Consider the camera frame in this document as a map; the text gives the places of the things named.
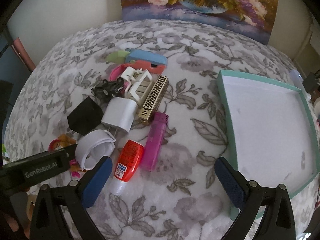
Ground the black toy car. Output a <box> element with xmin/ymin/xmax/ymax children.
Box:
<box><xmin>91</xmin><ymin>77</ymin><xmax>125</xmax><ymax>102</ymax></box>

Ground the gold black patterned lighter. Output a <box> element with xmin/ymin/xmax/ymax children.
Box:
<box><xmin>138</xmin><ymin>75</ymin><xmax>169</xmax><ymax>125</ymax></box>

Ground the teal shallow box tray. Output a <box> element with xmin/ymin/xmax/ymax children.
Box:
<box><xmin>216</xmin><ymin>69</ymin><xmax>320</xmax><ymax>222</ymax></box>

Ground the white plastic clip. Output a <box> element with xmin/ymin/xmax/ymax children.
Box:
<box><xmin>120</xmin><ymin>67</ymin><xmax>154</xmax><ymax>106</ymax></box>

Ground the green foam piece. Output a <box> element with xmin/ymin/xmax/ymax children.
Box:
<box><xmin>105</xmin><ymin>50</ymin><xmax>130</xmax><ymax>64</ymax></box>

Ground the blue red foam toy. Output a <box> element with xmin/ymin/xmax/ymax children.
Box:
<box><xmin>125</xmin><ymin>49</ymin><xmax>168</xmax><ymax>75</ymax></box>

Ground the floral grey tablecloth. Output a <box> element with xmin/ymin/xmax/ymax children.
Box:
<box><xmin>4</xmin><ymin>19</ymin><xmax>320</xmax><ymax>240</ymax></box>

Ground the pink rolled mat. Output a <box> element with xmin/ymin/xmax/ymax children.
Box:
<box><xmin>13</xmin><ymin>38</ymin><xmax>36</xmax><ymax>72</ymax></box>

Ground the red white glue bottle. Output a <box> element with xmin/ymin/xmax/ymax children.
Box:
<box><xmin>110</xmin><ymin>140</ymin><xmax>144</xmax><ymax>196</ymax></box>

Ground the white charger plug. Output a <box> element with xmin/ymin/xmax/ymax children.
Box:
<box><xmin>101</xmin><ymin>97</ymin><xmax>138</xmax><ymax>138</ymax></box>

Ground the black charger cube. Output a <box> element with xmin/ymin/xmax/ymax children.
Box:
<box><xmin>67</xmin><ymin>96</ymin><xmax>103</xmax><ymax>135</ymax></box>

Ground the floral painting canvas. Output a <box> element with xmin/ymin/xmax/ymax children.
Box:
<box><xmin>121</xmin><ymin>0</ymin><xmax>278</xmax><ymax>44</ymax></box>

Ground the dark teal cabinet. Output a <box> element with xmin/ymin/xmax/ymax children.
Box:
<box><xmin>1</xmin><ymin>29</ymin><xmax>30</xmax><ymax>157</ymax></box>

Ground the white plastic ring band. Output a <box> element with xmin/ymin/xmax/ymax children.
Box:
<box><xmin>75</xmin><ymin>129</ymin><xmax>116</xmax><ymax>170</ymax></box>

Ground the pink translucent lighter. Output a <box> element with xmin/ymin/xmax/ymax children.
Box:
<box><xmin>140</xmin><ymin>112</ymin><xmax>169</xmax><ymax>171</ymax></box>

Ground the orange pink toy figure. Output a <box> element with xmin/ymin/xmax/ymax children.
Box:
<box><xmin>48</xmin><ymin>134</ymin><xmax>82</xmax><ymax>179</ymax></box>

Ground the pink plastic ring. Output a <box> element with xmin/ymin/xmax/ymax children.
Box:
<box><xmin>108</xmin><ymin>64</ymin><xmax>129</xmax><ymax>81</ymax></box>

